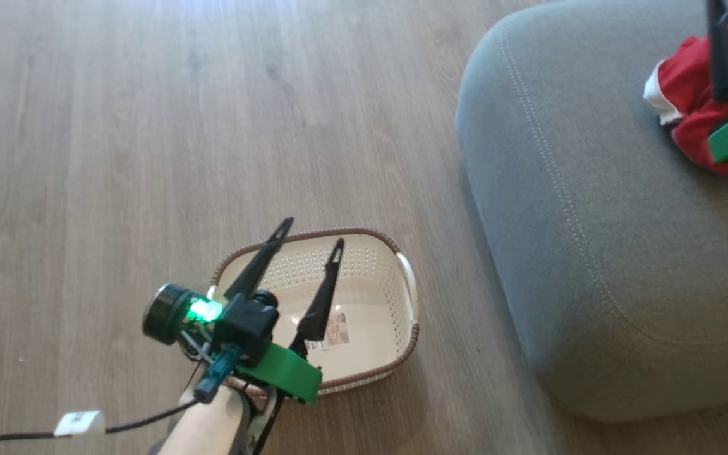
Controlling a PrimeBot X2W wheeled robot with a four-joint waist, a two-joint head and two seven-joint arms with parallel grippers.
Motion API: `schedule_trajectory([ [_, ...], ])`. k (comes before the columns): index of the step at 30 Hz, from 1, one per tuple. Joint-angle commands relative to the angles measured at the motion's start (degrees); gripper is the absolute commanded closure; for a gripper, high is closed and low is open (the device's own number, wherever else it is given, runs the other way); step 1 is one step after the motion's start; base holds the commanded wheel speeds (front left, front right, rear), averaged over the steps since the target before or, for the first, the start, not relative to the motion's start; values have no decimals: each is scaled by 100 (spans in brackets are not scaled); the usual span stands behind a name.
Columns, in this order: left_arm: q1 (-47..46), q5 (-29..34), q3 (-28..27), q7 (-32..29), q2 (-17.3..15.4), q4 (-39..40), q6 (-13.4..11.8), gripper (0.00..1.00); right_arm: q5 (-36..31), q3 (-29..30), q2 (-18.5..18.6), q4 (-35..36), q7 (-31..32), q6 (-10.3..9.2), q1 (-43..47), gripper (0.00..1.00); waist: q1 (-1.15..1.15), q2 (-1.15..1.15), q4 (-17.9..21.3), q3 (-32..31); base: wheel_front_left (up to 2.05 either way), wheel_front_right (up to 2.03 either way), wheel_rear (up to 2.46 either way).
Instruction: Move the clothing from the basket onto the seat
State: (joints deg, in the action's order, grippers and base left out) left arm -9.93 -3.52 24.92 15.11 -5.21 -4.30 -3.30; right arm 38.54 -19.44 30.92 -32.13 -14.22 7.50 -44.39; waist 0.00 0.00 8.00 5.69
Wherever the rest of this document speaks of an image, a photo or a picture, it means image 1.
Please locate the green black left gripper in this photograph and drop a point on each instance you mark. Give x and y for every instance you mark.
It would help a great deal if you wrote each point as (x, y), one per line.
(247, 328)

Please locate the red and white garment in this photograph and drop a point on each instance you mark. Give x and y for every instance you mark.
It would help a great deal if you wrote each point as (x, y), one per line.
(686, 82)

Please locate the grey fabric sofa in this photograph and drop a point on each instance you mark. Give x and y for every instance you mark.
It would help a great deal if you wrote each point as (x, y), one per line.
(591, 221)

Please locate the printed basket label sticker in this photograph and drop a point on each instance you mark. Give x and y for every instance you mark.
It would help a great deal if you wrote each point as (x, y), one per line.
(332, 332)

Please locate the white perforated laundry basket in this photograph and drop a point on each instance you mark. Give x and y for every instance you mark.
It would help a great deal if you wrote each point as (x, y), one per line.
(370, 278)

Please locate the dark left wrist camera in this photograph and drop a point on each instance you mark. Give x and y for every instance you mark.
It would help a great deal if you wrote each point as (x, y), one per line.
(266, 299)

